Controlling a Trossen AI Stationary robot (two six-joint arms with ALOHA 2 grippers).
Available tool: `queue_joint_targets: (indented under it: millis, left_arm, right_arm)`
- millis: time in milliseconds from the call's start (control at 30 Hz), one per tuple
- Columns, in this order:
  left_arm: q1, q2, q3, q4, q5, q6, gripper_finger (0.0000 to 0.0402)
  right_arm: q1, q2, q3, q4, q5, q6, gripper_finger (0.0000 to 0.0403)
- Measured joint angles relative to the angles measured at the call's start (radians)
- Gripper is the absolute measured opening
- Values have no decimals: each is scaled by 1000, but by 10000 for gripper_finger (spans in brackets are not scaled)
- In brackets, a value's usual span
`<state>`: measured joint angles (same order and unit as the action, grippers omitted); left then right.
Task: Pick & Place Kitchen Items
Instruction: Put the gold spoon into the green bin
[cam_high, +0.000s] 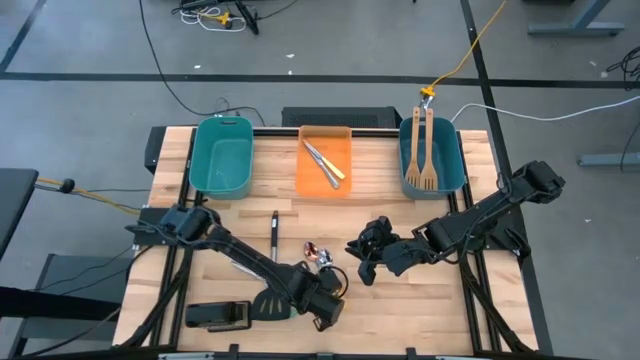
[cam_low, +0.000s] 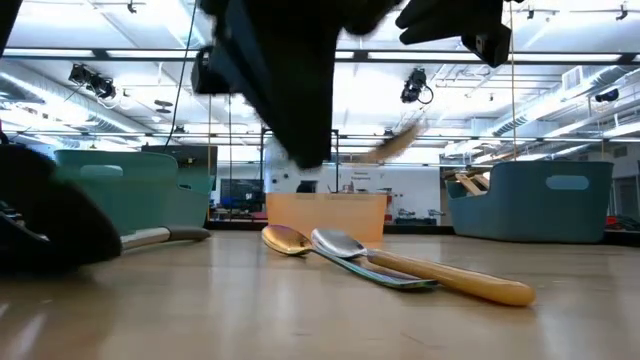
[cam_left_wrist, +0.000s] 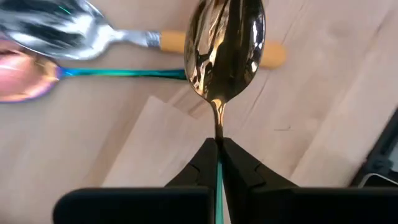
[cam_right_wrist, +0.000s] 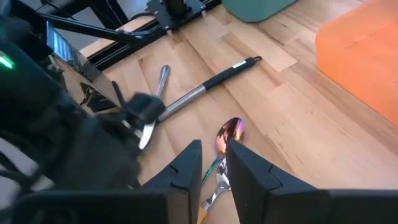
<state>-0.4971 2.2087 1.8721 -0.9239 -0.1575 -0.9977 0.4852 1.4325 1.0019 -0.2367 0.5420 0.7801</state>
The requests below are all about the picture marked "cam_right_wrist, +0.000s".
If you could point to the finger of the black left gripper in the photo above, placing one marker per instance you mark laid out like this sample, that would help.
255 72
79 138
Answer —
143 107

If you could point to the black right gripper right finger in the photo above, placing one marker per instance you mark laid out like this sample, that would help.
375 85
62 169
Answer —
280 205

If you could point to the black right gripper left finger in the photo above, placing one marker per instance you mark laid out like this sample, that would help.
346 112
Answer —
174 205

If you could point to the silver table knife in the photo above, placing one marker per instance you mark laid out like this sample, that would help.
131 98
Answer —
163 77

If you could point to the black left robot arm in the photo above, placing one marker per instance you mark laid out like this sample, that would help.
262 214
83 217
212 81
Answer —
25 93

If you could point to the green plastic bin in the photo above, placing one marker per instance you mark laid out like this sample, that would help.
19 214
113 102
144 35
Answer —
255 9

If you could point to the black table camera box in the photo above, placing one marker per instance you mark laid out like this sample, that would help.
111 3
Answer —
93 84

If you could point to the black table frame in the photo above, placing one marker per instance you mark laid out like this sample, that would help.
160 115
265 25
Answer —
130 46

